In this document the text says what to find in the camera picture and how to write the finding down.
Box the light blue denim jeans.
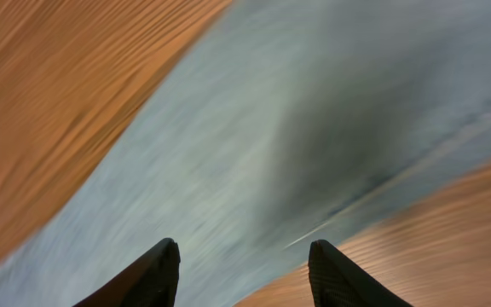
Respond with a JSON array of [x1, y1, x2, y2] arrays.
[[0, 0, 491, 306]]

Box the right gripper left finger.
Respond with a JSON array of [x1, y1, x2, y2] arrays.
[[74, 238, 181, 307]]

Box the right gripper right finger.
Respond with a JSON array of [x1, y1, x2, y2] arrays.
[[308, 240, 412, 307]]

